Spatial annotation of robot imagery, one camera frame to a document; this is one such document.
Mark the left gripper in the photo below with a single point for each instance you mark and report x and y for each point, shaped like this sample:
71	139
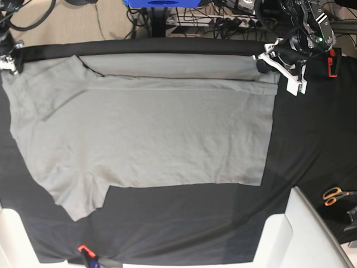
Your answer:
282	57

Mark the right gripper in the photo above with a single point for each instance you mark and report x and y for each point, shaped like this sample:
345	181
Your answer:
12	61

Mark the grey T-shirt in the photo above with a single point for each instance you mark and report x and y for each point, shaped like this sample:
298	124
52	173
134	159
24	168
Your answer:
80	133

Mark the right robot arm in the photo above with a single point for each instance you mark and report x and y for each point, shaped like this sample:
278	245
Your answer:
8	9

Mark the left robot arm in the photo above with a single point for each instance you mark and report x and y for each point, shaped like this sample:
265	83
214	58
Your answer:
302	31

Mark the red black clamp right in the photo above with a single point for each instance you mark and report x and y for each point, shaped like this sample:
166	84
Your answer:
333	62

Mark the red black clamp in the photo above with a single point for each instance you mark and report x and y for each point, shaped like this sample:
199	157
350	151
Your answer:
89	258
333	62

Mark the white power strip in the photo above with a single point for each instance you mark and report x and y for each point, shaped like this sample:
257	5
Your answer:
209	20

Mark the black table cloth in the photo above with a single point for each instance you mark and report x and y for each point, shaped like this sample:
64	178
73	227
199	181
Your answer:
312	146

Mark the black metal stand column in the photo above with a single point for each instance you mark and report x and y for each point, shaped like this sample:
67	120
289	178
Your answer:
158	17

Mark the blue plastic box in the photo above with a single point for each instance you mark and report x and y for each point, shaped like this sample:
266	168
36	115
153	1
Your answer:
162	3

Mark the white base housing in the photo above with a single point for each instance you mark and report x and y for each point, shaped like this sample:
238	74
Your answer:
16	248
298	238

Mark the red black clamp bottom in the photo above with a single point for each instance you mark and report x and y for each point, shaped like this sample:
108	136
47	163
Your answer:
89	258

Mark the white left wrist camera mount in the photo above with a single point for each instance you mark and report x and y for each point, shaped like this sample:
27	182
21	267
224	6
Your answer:
296	83

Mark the orange handled scissors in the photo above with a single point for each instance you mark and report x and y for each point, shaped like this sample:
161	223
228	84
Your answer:
334	194

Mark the small black metal bracket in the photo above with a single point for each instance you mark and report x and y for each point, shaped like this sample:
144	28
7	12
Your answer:
352	215

